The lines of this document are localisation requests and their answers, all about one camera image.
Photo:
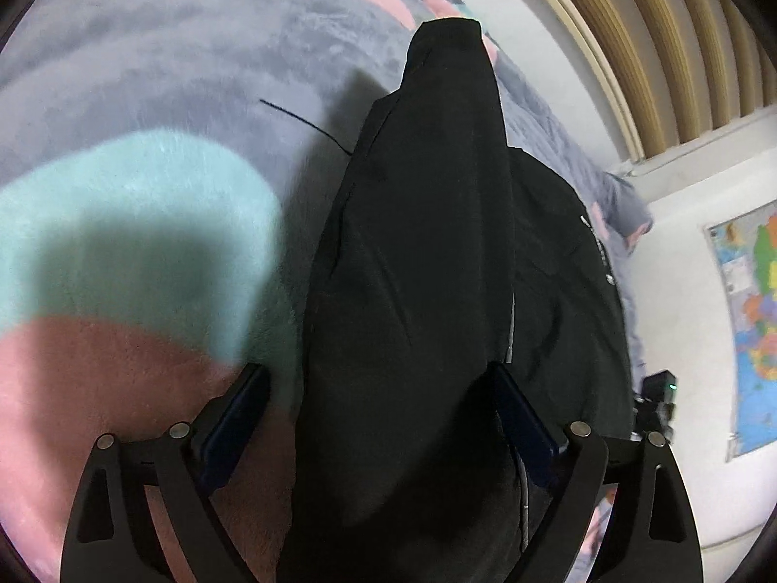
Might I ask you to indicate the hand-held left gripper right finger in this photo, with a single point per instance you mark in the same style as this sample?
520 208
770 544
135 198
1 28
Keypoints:
525 431

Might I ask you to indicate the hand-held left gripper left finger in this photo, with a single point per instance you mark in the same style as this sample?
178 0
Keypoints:
234 425

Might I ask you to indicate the black jacket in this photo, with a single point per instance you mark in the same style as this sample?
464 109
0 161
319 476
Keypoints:
425 285

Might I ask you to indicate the grey pink plush pillow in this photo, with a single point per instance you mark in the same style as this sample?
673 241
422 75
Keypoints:
625 206

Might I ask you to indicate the wooden slatted headboard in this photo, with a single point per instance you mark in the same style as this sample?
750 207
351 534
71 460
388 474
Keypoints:
680 42

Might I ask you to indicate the pastel plush blanket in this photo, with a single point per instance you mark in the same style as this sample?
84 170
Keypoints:
152 73

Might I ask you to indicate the wall map poster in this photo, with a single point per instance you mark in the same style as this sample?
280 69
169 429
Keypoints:
753 328

